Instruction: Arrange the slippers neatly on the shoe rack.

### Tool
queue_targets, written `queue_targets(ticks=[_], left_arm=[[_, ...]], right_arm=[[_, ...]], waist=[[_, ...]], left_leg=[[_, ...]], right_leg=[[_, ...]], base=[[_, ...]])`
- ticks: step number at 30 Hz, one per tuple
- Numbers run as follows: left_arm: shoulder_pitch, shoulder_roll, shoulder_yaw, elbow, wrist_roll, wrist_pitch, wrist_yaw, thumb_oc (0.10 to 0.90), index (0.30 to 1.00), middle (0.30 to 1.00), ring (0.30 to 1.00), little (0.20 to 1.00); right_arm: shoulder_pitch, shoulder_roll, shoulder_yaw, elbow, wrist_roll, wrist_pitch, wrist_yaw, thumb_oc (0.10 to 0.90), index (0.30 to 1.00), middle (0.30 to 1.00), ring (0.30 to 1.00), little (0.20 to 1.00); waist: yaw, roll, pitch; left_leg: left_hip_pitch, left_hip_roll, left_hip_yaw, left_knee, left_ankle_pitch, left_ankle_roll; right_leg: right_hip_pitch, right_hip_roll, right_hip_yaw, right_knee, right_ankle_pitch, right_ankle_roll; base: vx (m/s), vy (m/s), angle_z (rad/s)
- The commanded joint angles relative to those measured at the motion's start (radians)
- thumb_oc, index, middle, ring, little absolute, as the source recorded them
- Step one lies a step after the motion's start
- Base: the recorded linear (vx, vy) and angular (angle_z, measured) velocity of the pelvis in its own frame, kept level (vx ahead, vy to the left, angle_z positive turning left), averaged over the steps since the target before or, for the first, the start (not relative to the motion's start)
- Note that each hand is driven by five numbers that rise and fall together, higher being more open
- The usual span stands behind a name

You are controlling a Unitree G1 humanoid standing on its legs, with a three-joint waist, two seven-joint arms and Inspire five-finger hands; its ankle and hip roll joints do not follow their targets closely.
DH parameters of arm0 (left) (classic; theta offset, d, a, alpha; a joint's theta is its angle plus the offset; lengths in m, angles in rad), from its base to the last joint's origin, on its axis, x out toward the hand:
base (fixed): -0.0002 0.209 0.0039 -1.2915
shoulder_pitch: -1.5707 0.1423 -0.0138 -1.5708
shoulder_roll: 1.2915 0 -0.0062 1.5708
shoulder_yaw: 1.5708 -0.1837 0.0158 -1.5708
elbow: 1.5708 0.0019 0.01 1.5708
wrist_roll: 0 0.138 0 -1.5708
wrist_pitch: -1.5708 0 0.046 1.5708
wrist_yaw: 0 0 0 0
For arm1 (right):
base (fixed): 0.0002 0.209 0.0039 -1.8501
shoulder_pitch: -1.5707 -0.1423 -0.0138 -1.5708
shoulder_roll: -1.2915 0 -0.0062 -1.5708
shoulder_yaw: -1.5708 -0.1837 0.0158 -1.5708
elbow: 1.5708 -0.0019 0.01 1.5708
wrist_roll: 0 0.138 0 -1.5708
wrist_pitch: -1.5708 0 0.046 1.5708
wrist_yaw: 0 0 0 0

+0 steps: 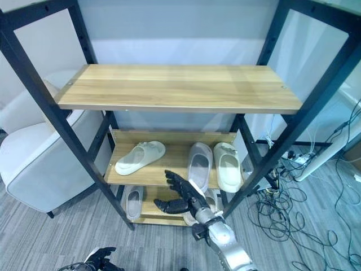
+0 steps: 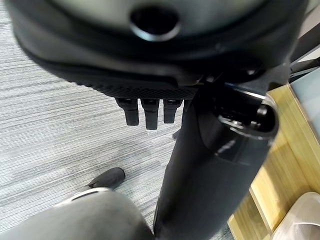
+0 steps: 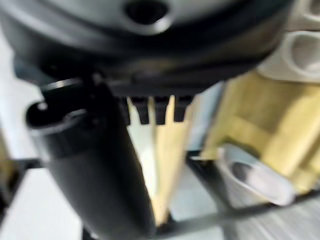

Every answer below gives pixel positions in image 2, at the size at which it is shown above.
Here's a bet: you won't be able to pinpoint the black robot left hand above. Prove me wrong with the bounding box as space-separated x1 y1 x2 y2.
7 0 309 240

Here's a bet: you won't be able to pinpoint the dark robot foot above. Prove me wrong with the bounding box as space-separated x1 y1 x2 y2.
85 167 126 191

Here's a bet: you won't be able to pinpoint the silver robot leg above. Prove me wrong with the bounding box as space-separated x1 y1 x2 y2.
0 186 155 240

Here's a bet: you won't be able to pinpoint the grey slipper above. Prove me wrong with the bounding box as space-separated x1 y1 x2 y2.
271 191 320 240

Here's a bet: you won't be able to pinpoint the black metal furniture frame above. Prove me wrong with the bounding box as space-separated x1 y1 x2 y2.
288 14 320 82

